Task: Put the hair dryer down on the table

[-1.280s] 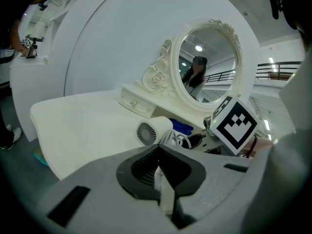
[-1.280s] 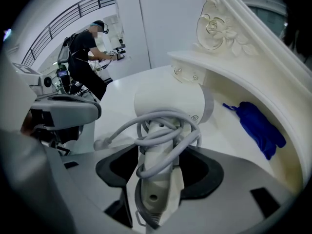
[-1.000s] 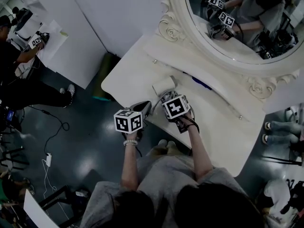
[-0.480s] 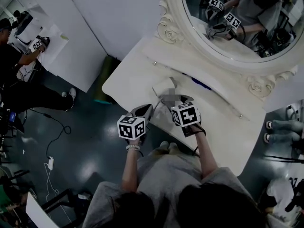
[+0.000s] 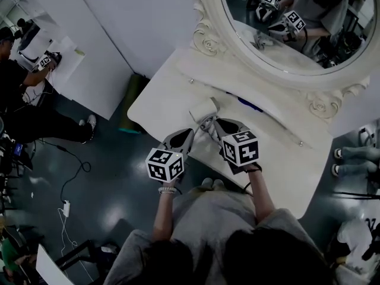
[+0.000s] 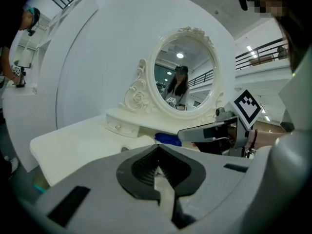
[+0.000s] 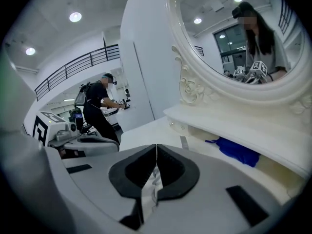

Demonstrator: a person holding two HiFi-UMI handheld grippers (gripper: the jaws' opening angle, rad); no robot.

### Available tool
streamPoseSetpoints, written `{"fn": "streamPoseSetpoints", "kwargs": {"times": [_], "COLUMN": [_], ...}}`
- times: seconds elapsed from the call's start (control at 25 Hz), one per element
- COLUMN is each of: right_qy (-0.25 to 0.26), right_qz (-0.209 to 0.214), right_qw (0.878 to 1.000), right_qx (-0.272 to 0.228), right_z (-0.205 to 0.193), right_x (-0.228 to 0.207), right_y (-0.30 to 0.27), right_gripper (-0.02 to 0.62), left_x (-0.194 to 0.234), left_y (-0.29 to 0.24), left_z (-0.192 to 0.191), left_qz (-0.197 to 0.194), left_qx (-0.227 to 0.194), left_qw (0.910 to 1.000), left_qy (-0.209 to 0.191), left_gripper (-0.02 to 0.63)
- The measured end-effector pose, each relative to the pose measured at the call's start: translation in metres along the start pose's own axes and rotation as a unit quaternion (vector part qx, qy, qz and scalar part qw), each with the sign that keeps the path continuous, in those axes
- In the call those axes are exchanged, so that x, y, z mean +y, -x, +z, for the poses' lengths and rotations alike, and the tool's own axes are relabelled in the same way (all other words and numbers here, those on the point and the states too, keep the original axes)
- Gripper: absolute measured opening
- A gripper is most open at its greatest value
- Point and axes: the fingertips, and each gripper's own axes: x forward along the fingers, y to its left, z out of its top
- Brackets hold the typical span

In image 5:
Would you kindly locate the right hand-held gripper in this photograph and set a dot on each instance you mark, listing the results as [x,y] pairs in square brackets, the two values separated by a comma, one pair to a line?
[239,148]

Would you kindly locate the person's shoes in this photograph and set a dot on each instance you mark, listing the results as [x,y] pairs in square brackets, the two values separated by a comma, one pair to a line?
[213,183]

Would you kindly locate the person's grey shirt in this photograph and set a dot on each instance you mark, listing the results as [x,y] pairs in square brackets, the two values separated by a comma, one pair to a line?
[207,218]

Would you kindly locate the person's left forearm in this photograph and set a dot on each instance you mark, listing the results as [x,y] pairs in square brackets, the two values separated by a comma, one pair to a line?
[163,215]

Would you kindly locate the white board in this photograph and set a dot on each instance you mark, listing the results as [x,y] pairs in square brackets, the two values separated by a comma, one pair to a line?
[49,267]

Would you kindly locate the white power adapter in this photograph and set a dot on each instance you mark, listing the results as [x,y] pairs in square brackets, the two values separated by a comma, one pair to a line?
[66,208]

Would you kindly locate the oval mirror ornate white frame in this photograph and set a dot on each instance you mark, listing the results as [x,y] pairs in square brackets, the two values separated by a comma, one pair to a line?
[207,13]

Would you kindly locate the green rolled mat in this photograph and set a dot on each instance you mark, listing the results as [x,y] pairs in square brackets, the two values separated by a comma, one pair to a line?
[135,99]

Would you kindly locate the person's right forearm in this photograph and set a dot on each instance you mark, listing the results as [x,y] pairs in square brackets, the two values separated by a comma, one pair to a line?
[262,197]

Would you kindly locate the blue object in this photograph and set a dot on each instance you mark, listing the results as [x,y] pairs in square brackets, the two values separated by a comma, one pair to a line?
[248,103]

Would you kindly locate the white partition desk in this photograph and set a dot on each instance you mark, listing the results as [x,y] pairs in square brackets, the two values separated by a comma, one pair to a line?
[71,70]

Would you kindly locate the white table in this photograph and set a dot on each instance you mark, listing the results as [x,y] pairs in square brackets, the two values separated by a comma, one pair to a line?
[166,99]

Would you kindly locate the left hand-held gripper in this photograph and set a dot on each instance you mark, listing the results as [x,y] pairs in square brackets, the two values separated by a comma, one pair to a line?
[166,163]

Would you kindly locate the black stool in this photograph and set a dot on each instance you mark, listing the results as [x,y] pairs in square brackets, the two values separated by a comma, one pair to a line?
[77,255]

